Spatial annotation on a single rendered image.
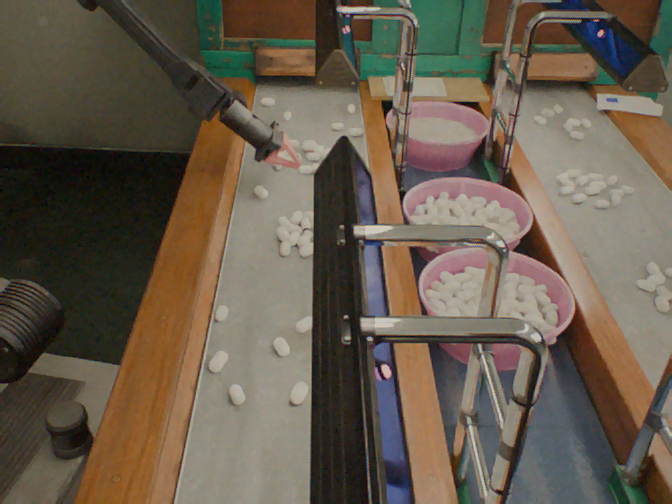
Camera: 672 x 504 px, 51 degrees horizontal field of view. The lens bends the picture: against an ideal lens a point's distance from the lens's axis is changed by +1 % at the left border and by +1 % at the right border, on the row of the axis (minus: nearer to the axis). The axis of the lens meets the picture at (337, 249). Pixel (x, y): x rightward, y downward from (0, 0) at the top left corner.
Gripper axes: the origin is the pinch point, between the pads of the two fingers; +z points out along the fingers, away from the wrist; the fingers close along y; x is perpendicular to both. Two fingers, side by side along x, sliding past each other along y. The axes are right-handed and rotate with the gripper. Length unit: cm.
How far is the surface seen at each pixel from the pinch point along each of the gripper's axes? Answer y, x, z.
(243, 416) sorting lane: -69, 8, -1
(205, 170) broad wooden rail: 1.2, 15.2, -13.9
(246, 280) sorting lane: -36.4, 9.2, -3.0
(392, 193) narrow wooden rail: -8.0, -11.8, 17.3
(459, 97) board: 44, -28, 34
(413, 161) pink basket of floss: 21.0, -12.1, 28.4
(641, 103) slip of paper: 43, -60, 73
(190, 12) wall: 140, 34, -29
